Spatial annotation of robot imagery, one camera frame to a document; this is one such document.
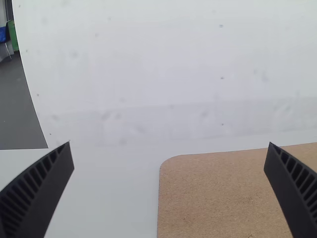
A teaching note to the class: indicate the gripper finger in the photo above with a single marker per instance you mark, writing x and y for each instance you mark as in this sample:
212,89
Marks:
294,188
32,193

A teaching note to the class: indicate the cork mat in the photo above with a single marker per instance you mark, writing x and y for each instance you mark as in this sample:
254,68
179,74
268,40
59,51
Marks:
210,198

